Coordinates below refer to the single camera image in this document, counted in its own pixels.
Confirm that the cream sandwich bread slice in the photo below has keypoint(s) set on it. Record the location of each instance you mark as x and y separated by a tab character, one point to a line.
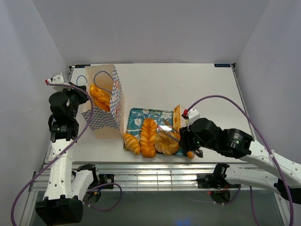
177	121

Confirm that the twisted ring bread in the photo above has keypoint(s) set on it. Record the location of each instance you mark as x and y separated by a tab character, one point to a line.
101	98

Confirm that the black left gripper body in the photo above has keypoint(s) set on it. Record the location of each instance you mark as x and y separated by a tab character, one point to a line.
76	98

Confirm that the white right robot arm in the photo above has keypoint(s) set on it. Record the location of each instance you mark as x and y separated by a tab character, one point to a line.
275	173

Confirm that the blue table corner label left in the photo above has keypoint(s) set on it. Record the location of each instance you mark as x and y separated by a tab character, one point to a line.
82	65

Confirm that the blue table corner label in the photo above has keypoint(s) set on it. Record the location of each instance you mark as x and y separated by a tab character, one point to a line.
222	65
82	65

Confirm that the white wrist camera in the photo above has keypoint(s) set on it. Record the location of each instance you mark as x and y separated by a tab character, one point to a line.
190	116
58	78

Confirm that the braided leaf bread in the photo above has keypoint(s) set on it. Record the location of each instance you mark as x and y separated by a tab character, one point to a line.
147	138

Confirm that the pink sugared half bun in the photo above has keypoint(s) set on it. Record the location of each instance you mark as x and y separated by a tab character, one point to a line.
190	154

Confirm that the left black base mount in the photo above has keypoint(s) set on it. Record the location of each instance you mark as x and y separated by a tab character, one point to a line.
106	179

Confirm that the blue table corner label right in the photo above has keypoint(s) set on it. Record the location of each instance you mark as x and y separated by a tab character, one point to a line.
222	65

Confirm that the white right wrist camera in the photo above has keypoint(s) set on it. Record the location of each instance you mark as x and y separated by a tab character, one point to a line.
190	116

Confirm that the sugared donut bread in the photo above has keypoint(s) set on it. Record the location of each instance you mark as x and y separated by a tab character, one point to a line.
165	144

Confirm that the teal floral tray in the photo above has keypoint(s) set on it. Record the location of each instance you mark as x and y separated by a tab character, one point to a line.
136	119

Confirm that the croissant bread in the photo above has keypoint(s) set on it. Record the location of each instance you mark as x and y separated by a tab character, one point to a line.
131	143

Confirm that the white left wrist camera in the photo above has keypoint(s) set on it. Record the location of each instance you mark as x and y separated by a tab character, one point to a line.
58	78

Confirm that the blue checkered paper bag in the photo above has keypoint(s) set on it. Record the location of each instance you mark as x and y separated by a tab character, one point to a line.
104	87

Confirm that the aluminium rail frame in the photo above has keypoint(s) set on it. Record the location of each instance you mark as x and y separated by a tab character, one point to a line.
135	177

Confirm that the metal tongs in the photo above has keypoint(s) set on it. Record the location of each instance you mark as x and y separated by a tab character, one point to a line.
166	132

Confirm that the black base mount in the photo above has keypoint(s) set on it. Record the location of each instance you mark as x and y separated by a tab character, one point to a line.
106	179
206	181

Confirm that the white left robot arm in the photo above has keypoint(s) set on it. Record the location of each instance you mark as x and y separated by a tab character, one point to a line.
62	202

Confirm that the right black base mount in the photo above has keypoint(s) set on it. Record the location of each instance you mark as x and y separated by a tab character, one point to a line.
206	181

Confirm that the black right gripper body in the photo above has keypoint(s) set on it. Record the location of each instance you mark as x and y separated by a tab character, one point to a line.
191	142

